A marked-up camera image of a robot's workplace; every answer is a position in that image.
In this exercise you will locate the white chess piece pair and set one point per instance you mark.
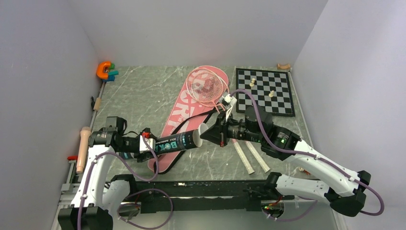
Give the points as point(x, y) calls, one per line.
point(252, 83)

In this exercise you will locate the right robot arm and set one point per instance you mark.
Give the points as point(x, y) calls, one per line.
point(341, 188)

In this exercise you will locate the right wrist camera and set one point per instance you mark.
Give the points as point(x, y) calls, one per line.
point(227, 101)

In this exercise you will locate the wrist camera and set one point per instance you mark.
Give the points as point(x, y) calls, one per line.
point(227, 101)
point(146, 140)

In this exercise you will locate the black white chessboard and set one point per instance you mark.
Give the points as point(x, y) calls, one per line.
point(281, 104)

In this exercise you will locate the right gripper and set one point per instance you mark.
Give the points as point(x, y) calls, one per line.
point(218, 133)

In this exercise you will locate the beige toy microphone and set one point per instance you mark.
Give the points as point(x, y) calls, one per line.
point(83, 149)

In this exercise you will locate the pink badminton racket lower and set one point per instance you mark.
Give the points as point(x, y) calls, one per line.
point(211, 90)

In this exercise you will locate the pink badminton racket upper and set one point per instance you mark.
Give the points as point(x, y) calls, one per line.
point(205, 71)

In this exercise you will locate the red clamp knob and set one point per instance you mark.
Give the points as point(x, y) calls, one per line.
point(72, 158)

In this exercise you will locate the colourful toy brick stack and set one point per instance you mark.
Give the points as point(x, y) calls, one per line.
point(302, 170)

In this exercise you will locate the teal blue toy block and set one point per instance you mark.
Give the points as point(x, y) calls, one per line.
point(112, 73)

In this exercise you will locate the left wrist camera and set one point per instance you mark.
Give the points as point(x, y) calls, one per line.
point(146, 140)

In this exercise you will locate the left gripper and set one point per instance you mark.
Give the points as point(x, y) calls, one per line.
point(139, 155)

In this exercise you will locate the clear tube lid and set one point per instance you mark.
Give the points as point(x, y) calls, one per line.
point(201, 129)

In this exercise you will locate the small wooden arch block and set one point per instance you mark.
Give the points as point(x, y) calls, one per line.
point(283, 66)

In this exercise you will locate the black shuttlecock tube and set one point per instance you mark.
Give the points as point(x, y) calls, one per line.
point(173, 143)

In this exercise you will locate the orange C-shaped toy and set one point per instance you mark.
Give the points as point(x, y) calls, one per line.
point(103, 70)

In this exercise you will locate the pink badminton racket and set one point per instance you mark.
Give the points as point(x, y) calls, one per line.
point(211, 90)
point(205, 71)

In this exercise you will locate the pink racket bag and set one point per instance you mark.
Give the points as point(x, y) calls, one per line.
point(186, 115)

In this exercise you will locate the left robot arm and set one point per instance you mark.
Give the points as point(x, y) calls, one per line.
point(94, 206)

